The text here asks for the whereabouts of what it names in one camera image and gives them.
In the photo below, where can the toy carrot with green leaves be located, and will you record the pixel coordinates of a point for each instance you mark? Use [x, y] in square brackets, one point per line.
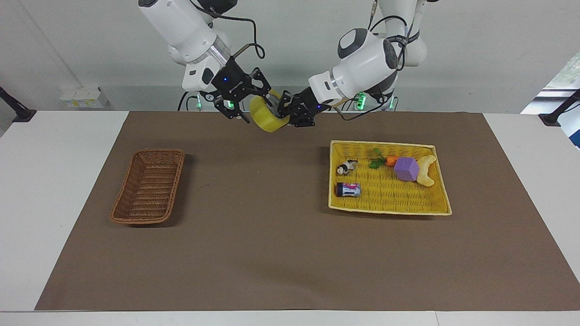
[389, 160]

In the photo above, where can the yellow wicker basket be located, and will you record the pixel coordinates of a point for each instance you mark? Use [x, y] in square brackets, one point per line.
[389, 197]

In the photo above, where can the black stand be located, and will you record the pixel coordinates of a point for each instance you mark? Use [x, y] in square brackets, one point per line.
[555, 117]
[18, 111]

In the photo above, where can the white socket box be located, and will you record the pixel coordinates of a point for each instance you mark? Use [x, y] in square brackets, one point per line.
[84, 98]

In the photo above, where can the pale yellow bread toy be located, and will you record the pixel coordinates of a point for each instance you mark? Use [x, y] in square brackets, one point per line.
[426, 174]

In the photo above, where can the panda toy figure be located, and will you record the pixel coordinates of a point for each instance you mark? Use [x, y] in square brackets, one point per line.
[345, 168]

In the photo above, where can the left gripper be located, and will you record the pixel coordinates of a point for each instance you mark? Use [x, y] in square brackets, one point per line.
[309, 105]

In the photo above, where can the brown wicker basket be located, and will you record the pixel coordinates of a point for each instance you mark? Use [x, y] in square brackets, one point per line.
[147, 188]

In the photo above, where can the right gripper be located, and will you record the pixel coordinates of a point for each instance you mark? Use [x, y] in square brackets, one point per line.
[233, 81]

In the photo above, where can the yellow tape roll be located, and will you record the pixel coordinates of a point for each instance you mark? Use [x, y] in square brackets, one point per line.
[265, 118]

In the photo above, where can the purple polyhedron block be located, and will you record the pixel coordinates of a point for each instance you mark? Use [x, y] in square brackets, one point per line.
[406, 169]

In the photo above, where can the small printed can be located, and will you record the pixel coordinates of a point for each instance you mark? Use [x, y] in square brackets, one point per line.
[348, 189]

